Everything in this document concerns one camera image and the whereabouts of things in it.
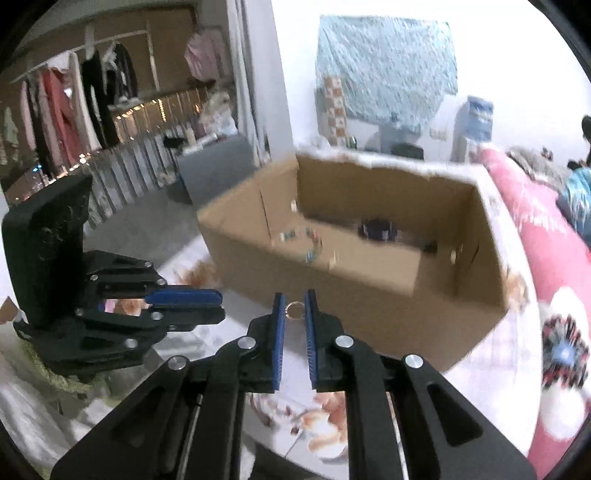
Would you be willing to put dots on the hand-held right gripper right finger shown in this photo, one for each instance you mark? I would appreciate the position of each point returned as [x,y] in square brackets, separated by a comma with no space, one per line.
[310,341]

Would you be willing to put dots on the row of hanging clothes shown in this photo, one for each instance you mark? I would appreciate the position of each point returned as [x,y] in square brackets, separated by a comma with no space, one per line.
[60,115]

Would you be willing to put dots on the white fluffy rug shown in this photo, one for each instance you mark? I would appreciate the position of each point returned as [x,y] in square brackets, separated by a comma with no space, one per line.
[27,415]

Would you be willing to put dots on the patterned tile poster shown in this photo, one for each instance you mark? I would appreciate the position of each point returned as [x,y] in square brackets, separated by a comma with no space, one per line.
[334,106]

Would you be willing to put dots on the grey patterned pillow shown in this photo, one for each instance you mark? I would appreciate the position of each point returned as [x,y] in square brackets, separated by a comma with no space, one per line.
[535,166]

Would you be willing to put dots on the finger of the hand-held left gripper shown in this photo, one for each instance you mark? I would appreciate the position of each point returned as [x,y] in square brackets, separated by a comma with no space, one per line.
[194,318]
[184,298]

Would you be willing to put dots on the pink floral blanket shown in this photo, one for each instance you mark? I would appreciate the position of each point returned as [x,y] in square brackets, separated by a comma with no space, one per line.
[545,286]

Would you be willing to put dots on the large cardboard box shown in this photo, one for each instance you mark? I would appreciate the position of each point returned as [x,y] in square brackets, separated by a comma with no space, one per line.
[369,295]

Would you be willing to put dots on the dark purple wristwatch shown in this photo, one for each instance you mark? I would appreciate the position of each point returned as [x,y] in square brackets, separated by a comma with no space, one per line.
[376,229]

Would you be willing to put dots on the black pot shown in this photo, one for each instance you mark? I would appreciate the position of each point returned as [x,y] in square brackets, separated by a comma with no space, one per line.
[407,151]

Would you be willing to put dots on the blue patterned blanket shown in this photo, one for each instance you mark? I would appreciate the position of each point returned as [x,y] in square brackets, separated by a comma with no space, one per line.
[579,194]

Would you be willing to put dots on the grey cabinet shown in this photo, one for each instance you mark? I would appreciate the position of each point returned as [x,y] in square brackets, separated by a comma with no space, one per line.
[217,166]

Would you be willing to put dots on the metal balcony railing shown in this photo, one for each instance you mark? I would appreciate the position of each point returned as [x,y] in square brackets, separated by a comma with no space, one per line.
[138,161]

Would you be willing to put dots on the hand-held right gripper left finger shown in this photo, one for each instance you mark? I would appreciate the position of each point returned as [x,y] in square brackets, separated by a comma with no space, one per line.
[278,341]

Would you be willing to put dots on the white wall socket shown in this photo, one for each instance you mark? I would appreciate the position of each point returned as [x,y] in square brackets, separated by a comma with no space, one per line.
[438,133]

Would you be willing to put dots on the light blue wall cloth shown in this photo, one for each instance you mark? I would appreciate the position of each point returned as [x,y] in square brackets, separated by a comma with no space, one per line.
[388,69]

